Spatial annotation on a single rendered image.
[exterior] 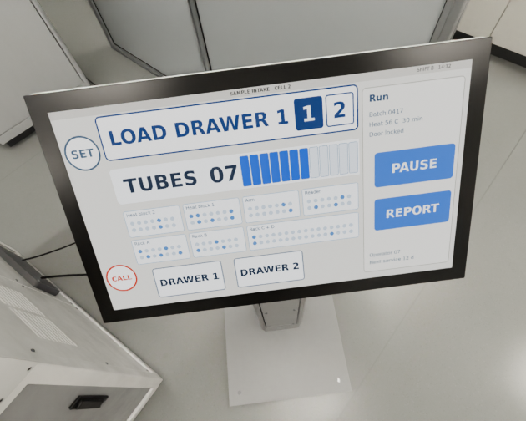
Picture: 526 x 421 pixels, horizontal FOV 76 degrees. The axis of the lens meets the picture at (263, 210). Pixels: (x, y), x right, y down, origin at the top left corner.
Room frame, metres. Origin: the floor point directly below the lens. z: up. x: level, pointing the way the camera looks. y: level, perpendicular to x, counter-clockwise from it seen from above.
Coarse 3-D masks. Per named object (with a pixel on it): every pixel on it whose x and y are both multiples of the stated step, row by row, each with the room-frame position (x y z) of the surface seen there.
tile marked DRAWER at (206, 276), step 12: (192, 264) 0.17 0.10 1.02; (204, 264) 0.16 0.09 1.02; (216, 264) 0.16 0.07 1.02; (156, 276) 0.16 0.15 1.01; (168, 276) 0.16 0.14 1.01; (180, 276) 0.15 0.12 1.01; (192, 276) 0.15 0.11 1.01; (204, 276) 0.15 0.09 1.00; (216, 276) 0.15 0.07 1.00; (156, 288) 0.15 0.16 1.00; (168, 288) 0.14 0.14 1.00; (180, 288) 0.14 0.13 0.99; (192, 288) 0.14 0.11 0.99; (204, 288) 0.14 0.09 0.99; (216, 288) 0.14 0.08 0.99
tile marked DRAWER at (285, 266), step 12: (276, 252) 0.17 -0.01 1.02; (288, 252) 0.17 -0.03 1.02; (300, 252) 0.16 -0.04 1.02; (240, 264) 0.16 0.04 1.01; (252, 264) 0.16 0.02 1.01; (264, 264) 0.16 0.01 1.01; (276, 264) 0.16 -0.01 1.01; (288, 264) 0.15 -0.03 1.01; (300, 264) 0.15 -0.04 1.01; (240, 276) 0.15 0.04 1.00; (252, 276) 0.15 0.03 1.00; (264, 276) 0.14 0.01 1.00; (276, 276) 0.14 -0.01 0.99; (288, 276) 0.14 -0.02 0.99; (300, 276) 0.14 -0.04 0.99
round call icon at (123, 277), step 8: (120, 264) 0.17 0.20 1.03; (128, 264) 0.17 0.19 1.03; (104, 272) 0.17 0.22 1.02; (112, 272) 0.17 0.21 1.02; (120, 272) 0.17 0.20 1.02; (128, 272) 0.17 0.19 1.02; (136, 272) 0.16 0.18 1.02; (112, 280) 0.16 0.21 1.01; (120, 280) 0.16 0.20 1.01; (128, 280) 0.16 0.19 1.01; (136, 280) 0.16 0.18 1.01; (112, 288) 0.15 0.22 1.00; (120, 288) 0.15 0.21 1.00; (128, 288) 0.15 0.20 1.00; (136, 288) 0.15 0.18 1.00
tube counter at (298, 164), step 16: (320, 144) 0.25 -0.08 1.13; (336, 144) 0.25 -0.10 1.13; (352, 144) 0.25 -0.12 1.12; (208, 160) 0.25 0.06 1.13; (224, 160) 0.25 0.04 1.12; (240, 160) 0.25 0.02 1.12; (256, 160) 0.25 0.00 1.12; (272, 160) 0.25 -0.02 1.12; (288, 160) 0.24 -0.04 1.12; (304, 160) 0.24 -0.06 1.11; (320, 160) 0.24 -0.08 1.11; (336, 160) 0.24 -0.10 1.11; (352, 160) 0.24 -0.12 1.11; (208, 176) 0.24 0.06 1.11; (224, 176) 0.24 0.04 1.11; (240, 176) 0.24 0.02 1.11; (256, 176) 0.24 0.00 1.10; (272, 176) 0.23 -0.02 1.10; (288, 176) 0.23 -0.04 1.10; (304, 176) 0.23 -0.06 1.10; (320, 176) 0.23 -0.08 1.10; (336, 176) 0.23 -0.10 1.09
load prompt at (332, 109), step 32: (256, 96) 0.29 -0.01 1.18; (288, 96) 0.29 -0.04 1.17; (320, 96) 0.29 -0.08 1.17; (352, 96) 0.29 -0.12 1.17; (96, 128) 0.29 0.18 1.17; (128, 128) 0.28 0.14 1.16; (160, 128) 0.28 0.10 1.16; (192, 128) 0.28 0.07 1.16; (224, 128) 0.28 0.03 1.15; (256, 128) 0.27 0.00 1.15; (288, 128) 0.27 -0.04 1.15; (320, 128) 0.27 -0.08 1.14; (352, 128) 0.26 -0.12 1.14
